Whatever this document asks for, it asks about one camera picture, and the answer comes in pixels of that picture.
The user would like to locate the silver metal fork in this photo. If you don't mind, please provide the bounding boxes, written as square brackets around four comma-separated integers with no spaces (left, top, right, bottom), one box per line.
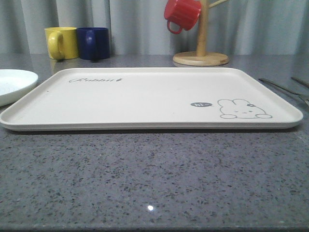
[259,78,309,106]

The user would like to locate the grey curtain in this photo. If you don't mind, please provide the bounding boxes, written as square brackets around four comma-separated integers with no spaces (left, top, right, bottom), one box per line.
[0,0,309,55]

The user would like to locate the wooden mug tree stand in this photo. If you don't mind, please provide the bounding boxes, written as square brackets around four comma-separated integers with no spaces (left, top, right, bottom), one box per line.
[173,0,229,66]

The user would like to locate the yellow mug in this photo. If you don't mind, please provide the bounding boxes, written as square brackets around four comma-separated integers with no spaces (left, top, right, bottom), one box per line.
[44,27,79,60]

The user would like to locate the dark blue mug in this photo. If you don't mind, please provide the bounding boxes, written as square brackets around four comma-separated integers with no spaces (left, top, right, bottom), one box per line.
[76,27,110,60]

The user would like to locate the white round plate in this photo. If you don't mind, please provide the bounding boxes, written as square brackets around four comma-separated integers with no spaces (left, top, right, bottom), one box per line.
[0,69,38,106]

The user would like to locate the red ribbed mug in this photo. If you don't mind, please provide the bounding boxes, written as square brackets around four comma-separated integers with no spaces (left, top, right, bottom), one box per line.
[164,0,202,34]

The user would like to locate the beige rabbit serving tray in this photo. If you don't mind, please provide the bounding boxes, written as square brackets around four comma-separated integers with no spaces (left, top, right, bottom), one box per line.
[0,68,303,131]

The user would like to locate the silver metal chopsticks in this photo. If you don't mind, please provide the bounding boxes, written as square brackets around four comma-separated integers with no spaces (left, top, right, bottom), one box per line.
[291,77,309,88]

